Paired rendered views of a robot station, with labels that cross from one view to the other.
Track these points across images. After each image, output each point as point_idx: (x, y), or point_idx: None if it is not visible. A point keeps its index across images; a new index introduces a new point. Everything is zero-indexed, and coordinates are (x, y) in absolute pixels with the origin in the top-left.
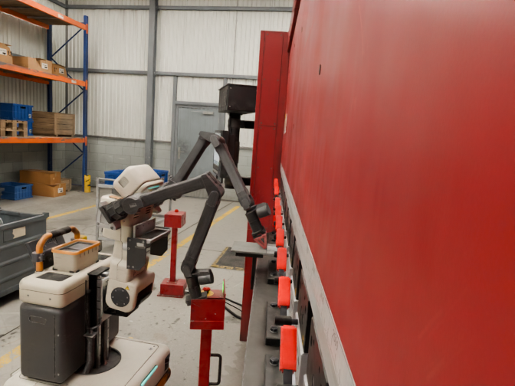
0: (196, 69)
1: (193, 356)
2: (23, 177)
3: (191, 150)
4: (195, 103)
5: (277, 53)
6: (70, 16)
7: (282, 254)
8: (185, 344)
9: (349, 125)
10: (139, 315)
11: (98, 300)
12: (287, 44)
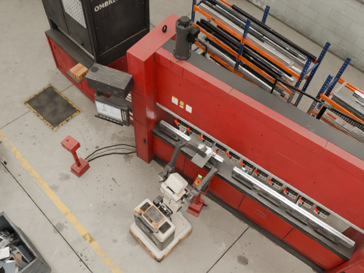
0: None
1: (149, 187)
2: None
3: (176, 154)
4: None
5: (151, 64)
6: None
7: (285, 189)
8: (137, 186)
9: (338, 203)
10: (97, 194)
11: (167, 215)
12: (159, 60)
